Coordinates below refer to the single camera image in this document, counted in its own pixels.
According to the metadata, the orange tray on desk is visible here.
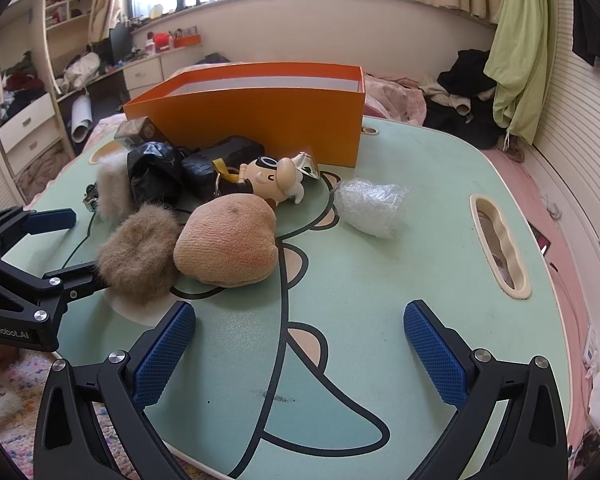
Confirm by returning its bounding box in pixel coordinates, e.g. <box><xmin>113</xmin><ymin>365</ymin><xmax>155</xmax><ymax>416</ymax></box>
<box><xmin>174</xmin><ymin>35</ymin><xmax>201</xmax><ymax>49</ymax></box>

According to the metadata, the green hanging garment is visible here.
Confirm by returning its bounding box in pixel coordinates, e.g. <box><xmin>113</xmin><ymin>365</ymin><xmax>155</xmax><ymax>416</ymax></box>
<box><xmin>484</xmin><ymin>0</ymin><xmax>550</xmax><ymax>144</ymax></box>

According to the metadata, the brown furry pom-pom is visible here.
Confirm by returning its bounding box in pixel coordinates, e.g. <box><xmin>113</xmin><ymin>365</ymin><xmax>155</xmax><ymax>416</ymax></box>
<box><xmin>96</xmin><ymin>204</ymin><xmax>181</xmax><ymax>304</ymax></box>

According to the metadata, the white furry pom-pom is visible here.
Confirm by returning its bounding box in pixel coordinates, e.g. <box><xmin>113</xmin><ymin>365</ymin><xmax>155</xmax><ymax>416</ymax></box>
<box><xmin>96</xmin><ymin>151</ymin><xmax>135</xmax><ymax>222</ymax></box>

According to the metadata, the rolled white paper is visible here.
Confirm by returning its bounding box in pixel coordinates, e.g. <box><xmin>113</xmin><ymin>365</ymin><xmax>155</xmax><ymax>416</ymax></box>
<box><xmin>70</xmin><ymin>93</ymin><xmax>93</xmax><ymax>144</ymax></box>

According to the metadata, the white drawer desk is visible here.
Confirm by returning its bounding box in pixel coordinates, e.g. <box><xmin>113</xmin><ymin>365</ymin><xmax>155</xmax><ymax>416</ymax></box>
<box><xmin>57</xmin><ymin>44</ymin><xmax>204</xmax><ymax>105</ymax></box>

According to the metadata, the black leather pouch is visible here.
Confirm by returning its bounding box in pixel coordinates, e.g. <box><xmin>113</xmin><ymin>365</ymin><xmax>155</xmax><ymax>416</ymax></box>
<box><xmin>126</xmin><ymin>141</ymin><xmax>184</xmax><ymax>208</ymax></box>

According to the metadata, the brown printed small box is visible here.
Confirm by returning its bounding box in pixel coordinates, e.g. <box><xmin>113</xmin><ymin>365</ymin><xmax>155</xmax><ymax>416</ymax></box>
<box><xmin>114</xmin><ymin>117</ymin><xmax>168</xmax><ymax>150</ymax></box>

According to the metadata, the red object on desk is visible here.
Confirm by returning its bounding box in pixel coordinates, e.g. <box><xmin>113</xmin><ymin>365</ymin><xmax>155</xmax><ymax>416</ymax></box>
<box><xmin>152</xmin><ymin>32</ymin><xmax>174</xmax><ymax>52</ymax></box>

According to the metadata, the orange cardboard box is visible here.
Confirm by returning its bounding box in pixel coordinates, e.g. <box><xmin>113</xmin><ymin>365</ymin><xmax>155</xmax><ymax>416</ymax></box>
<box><xmin>124</xmin><ymin>62</ymin><xmax>365</xmax><ymax>167</ymax></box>

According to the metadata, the cartoon boy figurine keychain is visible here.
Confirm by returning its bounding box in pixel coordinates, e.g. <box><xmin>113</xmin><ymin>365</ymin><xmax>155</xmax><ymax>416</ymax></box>
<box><xmin>212</xmin><ymin>152</ymin><xmax>320</xmax><ymax>208</ymax></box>

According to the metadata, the clear crumpled plastic wrap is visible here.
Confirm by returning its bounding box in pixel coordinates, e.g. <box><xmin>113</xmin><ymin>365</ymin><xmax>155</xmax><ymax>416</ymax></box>
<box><xmin>332</xmin><ymin>179</ymin><xmax>408</xmax><ymax>240</ymax></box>

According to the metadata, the black cable on table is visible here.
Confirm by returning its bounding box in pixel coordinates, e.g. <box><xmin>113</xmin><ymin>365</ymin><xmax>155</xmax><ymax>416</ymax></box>
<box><xmin>59</xmin><ymin>184</ymin><xmax>192</xmax><ymax>271</ymax></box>

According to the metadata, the black rectangular case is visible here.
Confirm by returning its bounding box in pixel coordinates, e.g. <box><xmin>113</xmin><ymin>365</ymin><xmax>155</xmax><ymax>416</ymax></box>
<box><xmin>180</xmin><ymin>135</ymin><xmax>266</xmax><ymax>196</ymax></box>

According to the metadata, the pile of black clothes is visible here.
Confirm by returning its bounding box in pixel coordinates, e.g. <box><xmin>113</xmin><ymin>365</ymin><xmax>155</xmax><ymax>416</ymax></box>
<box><xmin>419</xmin><ymin>49</ymin><xmax>506</xmax><ymax>150</ymax></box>

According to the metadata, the pink floral duvet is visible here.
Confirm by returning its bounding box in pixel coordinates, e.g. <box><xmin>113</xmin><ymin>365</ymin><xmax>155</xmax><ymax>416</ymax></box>
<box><xmin>364</xmin><ymin>74</ymin><xmax>427</xmax><ymax>126</ymax></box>

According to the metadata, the black computer monitor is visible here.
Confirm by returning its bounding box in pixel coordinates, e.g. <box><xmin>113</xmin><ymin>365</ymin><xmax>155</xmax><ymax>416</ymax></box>
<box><xmin>109</xmin><ymin>23</ymin><xmax>133</xmax><ymax>64</ymax></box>

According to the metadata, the tan plush cushion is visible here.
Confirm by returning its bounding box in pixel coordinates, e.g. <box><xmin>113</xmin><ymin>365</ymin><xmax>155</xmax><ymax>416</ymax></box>
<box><xmin>173</xmin><ymin>194</ymin><xmax>277</xmax><ymax>288</ymax></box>

